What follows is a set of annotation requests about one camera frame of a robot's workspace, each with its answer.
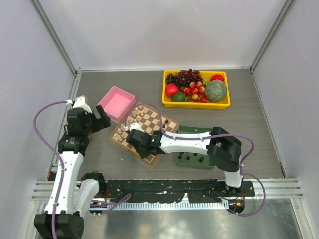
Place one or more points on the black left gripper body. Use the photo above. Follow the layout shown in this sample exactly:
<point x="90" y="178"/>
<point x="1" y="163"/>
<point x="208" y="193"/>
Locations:
<point x="93" y="124"/>

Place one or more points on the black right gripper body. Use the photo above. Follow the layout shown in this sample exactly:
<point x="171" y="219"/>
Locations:
<point x="142" y="152"/>

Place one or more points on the green piece tray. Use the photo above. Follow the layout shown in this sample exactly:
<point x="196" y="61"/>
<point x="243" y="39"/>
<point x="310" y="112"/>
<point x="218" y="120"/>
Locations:
<point x="191" y="160"/>

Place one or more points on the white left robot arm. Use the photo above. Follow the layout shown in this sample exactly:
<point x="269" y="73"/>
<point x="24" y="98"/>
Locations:
<point x="63" y="216"/>

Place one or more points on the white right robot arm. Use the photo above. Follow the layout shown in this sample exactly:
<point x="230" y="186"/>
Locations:
<point x="224" y="150"/>

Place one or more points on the pink open box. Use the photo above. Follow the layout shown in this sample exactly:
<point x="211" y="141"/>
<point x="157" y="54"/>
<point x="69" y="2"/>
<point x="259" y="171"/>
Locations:
<point x="117" y="103"/>

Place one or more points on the wooden chessboard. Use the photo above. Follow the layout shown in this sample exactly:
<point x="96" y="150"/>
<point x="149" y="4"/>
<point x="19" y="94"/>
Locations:
<point x="149" y="120"/>

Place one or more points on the yellow fruit tray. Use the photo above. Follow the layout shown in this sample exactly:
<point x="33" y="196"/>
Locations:
<point x="222" y="104"/>

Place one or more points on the green lime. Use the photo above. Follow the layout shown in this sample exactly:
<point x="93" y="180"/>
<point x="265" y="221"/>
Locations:
<point x="178" y="97"/>

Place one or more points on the red apple left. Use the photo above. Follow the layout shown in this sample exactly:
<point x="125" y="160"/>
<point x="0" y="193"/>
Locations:
<point x="171" y="89"/>

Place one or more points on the red apple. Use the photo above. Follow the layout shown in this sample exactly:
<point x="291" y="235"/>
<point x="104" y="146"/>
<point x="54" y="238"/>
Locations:
<point x="171" y="89"/>
<point x="217" y="77"/>

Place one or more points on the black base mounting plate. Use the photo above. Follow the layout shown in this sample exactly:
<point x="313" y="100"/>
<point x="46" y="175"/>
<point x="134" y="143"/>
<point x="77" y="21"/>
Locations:
<point x="170" y="191"/>

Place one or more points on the red cherry pile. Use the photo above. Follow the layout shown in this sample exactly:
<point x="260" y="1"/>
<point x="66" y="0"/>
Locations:
<point x="195" y="92"/>

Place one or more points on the dark grape bunch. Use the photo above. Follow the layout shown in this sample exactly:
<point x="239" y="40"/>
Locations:
<point x="184" y="77"/>

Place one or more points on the green cantaloupe melon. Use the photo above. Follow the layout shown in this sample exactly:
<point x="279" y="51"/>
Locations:
<point x="216" y="90"/>

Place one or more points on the red apple right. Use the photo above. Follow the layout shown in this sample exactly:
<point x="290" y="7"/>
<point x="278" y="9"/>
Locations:
<point x="217" y="77"/>

